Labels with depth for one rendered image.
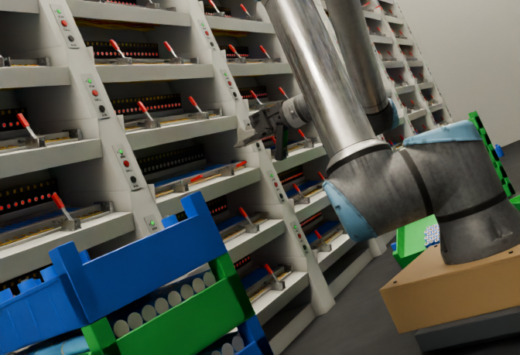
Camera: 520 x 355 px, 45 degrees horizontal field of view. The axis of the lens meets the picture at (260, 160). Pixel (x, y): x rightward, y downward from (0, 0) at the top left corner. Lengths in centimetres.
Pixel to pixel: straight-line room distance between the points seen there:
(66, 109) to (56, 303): 101
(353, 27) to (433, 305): 73
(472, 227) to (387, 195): 18
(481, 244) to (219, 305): 71
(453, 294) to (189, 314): 73
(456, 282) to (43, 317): 84
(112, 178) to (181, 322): 91
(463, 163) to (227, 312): 71
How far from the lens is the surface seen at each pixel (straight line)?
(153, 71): 188
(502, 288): 128
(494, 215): 132
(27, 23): 170
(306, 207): 231
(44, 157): 143
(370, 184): 128
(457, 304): 132
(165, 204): 165
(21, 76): 150
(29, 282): 77
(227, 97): 215
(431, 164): 130
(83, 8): 179
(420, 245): 234
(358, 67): 172
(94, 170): 159
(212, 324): 71
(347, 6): 162
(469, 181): 131
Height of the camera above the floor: 44
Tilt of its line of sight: 3 degrees up
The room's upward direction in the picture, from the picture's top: 25 degrees counter-clockwise
